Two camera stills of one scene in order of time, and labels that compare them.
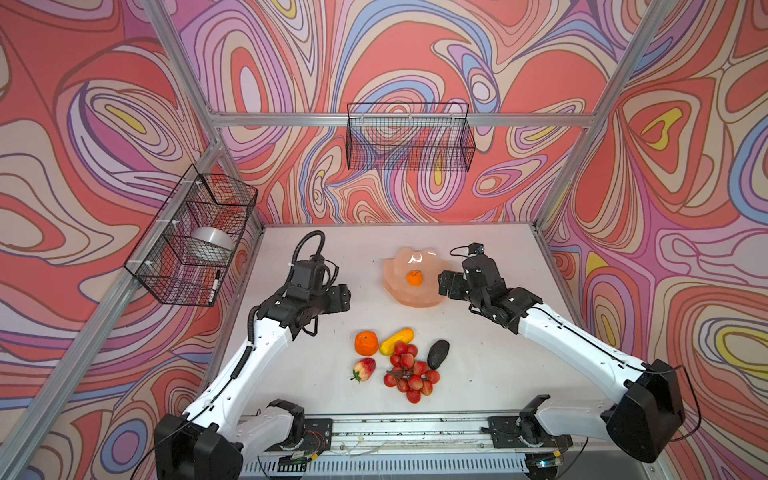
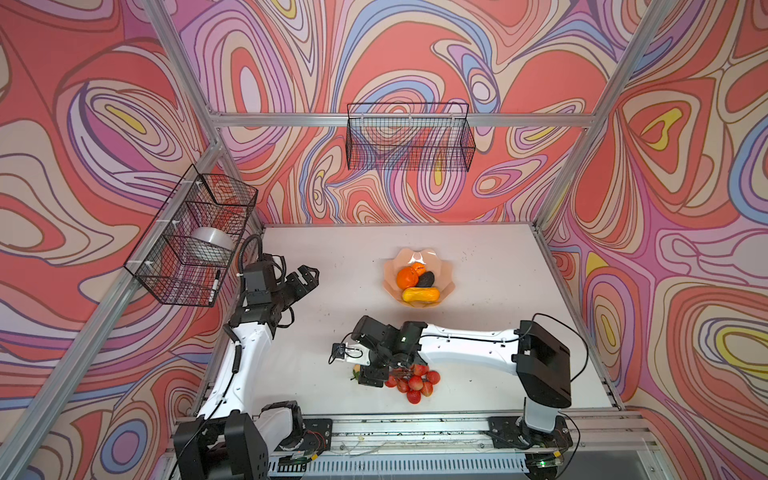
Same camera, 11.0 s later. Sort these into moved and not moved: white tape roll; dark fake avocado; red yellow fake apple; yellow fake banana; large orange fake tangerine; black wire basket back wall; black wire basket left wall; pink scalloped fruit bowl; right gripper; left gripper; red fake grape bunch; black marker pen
Moved: right gripper; left gripper; yellow fake banana; dark fake avocado; large orange fake tangerine
Not moved: white tape roll; pink scalloped fruit bowl; black wire basket left wall; black wire basket back wall; red yellow fake apple; red fake grape bunch; black marker pen
